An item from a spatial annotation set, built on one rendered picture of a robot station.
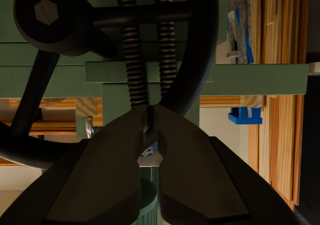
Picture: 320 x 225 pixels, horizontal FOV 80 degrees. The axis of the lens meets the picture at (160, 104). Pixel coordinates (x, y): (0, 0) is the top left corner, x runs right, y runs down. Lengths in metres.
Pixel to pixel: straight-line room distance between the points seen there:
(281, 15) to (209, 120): 1.77
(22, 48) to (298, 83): 0.52
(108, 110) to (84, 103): 0.13
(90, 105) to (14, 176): 3.74
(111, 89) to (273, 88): 0.30
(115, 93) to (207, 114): 2.77
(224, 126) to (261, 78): 2.72
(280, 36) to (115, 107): 1.59
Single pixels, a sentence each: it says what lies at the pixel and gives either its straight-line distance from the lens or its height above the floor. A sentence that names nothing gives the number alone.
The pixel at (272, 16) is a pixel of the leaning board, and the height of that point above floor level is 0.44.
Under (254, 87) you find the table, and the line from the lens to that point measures 0.41.
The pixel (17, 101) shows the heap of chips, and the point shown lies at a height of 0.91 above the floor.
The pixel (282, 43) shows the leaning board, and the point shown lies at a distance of 1.76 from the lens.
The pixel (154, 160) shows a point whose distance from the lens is 0.31.
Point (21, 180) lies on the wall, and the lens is 4.07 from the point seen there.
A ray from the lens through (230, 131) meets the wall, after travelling 3.16.
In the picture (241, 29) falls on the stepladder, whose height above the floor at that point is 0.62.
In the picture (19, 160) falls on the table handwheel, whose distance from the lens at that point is 0.23.
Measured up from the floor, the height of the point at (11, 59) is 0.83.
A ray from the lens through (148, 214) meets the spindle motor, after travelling 0.60.
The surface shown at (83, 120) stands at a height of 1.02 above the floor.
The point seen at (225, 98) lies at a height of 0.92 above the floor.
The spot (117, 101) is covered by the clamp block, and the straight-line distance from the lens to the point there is 0.28.
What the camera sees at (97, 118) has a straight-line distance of 0.48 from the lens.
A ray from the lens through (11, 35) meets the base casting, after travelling 0.45.
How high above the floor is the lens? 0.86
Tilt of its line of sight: 9 degrees up
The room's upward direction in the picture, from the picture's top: 179 degrees clockwise
